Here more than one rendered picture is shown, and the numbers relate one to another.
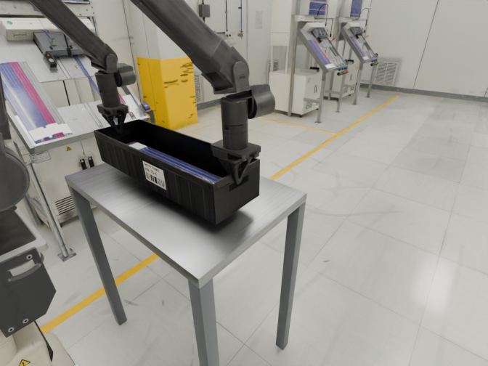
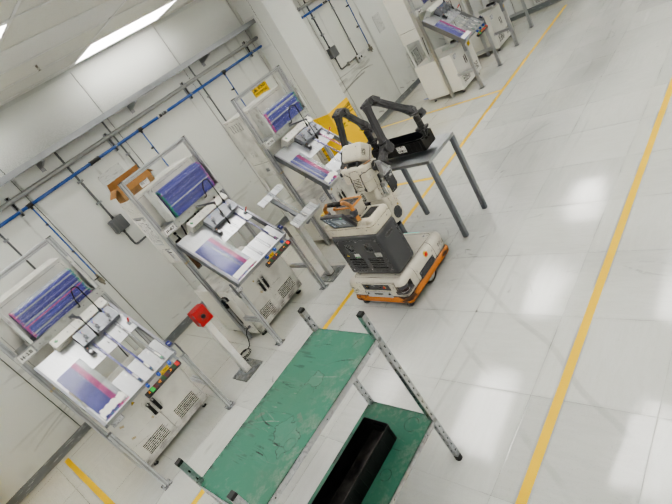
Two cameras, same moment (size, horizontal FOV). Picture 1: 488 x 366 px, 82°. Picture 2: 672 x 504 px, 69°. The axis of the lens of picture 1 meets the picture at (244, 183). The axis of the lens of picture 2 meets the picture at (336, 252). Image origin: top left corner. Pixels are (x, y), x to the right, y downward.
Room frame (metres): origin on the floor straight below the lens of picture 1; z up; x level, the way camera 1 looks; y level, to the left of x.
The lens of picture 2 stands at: (-3.37, 0.14, 2.25)
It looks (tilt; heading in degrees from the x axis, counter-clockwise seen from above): 25 degrees down; 15
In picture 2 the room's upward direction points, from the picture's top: 34 degrees counter-clockwise
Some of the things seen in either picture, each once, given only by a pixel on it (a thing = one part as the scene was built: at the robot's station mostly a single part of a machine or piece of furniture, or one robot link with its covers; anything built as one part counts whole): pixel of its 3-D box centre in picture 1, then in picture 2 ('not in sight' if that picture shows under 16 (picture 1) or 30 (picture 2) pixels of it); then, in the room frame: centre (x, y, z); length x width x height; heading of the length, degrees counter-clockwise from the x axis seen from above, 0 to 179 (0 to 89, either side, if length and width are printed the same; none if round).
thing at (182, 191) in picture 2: not in sight; (185, 189); (0.82, 2.13, 1.52); 0.51 x 0.13 x 0.27; 141
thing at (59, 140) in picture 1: (70, 126); (323, 178); (1.88, 1.20, 0.65); 1.01 x 0.73 x 1.29; 51
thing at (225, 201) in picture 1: (168, 160); (401, 145); (0.78, 0.23, 0.90); 0.57 x 0.17 x 0.11; 50
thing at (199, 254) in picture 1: (190, 271); (427, 189); (0.80, 0.21, 0.40); 0.70 x 0.45 x 0.80; 50
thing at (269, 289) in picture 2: not in sight; (250, 289); (0.85, 2.26, 0.31); 0.70 x 0.65 x 0.62; 141
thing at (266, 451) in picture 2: not in sight; (337, 459); (-1.82, 1.11, 0.55); 0.91 x 0.46 x 1.10; 141
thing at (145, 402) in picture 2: not in sight; (127, 381); (-0.38, 3.02, 0.66); 1.01 x 0.73 x 1.31; 51
